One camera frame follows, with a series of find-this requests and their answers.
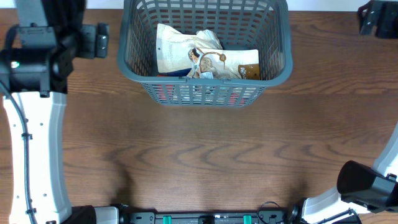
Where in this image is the beige paper bag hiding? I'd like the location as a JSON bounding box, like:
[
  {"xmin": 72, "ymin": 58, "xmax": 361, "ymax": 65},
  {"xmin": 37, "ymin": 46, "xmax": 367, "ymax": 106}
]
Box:
[
  {"xmin": 187, "ymin": 30, "xmax": 222, "ymax": 79},
  {"xmin": 155, "ymin": 24, "xmax": 197, "ymax": 73}
]

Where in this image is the brown white snack pouch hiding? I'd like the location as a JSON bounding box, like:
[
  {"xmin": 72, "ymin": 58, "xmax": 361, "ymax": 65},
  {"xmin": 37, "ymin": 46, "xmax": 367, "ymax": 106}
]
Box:
[{"xmin": 187, "ymin": 48, "xmax": 261, "ymax": 80}]

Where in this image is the orange spaghetti packet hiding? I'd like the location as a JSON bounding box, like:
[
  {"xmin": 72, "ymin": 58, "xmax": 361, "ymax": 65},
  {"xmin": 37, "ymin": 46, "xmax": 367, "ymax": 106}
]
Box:
[{"xmin": 143, "ymin": 84, "xmax": 256, "ymax": 106}]

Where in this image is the Kleenex tissue multipack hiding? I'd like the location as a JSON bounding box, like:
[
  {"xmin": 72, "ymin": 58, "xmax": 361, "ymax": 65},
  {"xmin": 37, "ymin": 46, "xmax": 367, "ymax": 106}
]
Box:
[{"xmin": 157, "ymin": 68, "xmax": 192, "ymax": 77}]

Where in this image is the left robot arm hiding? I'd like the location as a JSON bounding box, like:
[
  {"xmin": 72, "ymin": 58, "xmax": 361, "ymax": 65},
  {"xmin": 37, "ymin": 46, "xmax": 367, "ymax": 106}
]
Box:
[{"xmin": 1, "ymin": 0, "xmax": 119, "ymax": 223}]

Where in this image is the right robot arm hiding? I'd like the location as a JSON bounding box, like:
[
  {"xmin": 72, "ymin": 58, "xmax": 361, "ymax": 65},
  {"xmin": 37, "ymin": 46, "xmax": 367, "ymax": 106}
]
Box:
[{"xmin": 287, "ymin": 0, "xmax": 397, "ymax": 223}]

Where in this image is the grey plastic basket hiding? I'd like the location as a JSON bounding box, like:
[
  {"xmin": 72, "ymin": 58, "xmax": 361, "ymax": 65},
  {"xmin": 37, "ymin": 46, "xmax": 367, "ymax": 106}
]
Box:
[{"xmin": 118, "ymin": 0, "xmax": 293, "ymax": 107}]

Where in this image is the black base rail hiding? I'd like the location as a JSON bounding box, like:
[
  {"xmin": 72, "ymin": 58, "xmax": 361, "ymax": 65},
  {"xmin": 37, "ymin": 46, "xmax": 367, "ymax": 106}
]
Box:
[{"xmin": 93, "ymin": 200, "xmax": 361, "ymax": 224}]

